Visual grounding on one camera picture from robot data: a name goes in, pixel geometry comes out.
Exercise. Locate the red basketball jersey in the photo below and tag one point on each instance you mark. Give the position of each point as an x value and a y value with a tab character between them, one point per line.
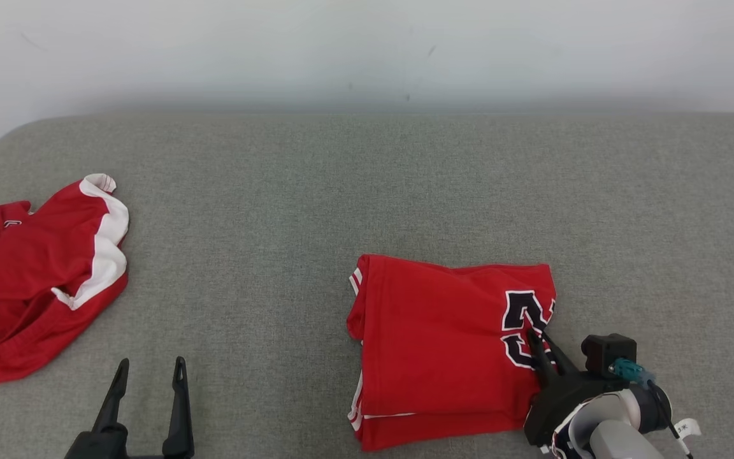
431	338

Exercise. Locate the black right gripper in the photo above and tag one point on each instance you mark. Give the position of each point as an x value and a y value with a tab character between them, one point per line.
558	401

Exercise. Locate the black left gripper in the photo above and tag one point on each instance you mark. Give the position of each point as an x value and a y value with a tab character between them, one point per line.
102	445

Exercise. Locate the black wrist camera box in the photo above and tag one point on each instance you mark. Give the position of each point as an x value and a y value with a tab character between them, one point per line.
606	349

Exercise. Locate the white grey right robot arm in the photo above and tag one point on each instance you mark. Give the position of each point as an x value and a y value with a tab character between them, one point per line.
615	433

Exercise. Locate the red and white shorts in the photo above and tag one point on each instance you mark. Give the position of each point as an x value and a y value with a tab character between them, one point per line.
29	280

